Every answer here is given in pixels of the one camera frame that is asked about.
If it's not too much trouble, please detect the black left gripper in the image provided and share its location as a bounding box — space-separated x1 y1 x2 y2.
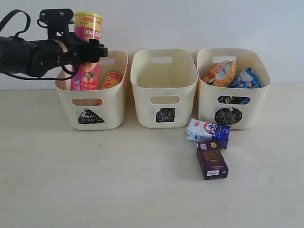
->
28 33 108 77

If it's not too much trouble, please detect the cream bin with square mark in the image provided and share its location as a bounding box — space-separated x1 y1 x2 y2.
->
130 49 198 128

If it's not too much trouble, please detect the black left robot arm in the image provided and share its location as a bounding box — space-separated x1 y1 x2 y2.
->
0 32 108 80

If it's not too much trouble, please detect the purple box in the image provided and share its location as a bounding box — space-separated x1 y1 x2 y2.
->
197 142 229 180

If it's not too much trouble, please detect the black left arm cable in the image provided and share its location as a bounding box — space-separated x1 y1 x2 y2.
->
0 9 80 81

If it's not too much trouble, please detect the orange snack bag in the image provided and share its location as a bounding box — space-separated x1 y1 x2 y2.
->
202 60 236 87

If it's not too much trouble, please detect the white and blue milk carton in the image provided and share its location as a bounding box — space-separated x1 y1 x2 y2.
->
186 118 231 149

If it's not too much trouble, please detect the cream bin with circle mark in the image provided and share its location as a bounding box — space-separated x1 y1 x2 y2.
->
197 48 271 130

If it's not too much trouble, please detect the blue snack bag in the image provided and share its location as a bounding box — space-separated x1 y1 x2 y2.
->
217 67 262 105

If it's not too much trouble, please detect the cream bin with triangle mark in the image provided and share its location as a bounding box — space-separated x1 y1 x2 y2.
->
55 50 128 130

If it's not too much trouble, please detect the pink chips can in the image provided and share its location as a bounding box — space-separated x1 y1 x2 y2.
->
71 11 102 91

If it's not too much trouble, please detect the yellow chips can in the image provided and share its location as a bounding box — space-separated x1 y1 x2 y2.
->
92 72 123 106

